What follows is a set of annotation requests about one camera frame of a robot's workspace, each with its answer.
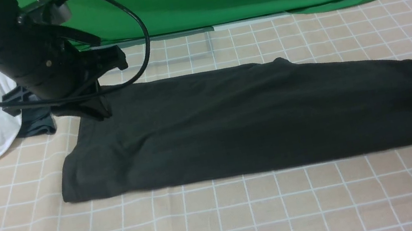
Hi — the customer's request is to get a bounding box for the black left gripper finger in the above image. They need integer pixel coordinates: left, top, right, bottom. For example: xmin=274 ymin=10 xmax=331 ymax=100
xmin=77 ymin=95 xmax=112 ymax=121

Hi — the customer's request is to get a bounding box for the dark gray long-sleeve shirt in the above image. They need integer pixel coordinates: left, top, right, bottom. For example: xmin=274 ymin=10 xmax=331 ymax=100
xmin=62 ymin=58 xmax=412 ymax=203

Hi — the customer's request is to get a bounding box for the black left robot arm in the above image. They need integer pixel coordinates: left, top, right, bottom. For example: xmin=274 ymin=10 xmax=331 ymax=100
xmin=0 ymin=0 xmax=128 ymax=121

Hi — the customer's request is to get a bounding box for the dark teal crumpled garment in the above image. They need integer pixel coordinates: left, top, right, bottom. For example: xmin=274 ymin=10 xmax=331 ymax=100
xmin=16 ymin=107 xmax=57 ymax=138

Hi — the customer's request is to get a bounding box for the beige checkered tablecloth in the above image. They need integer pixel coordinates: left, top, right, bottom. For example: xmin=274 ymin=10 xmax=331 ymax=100
xmin=0 ymin=0 xmax=412 ymax=231

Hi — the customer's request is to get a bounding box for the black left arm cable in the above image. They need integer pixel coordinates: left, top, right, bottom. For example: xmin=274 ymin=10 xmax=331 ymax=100
xmin=0 ymin=0 xmax=184 ymax=231

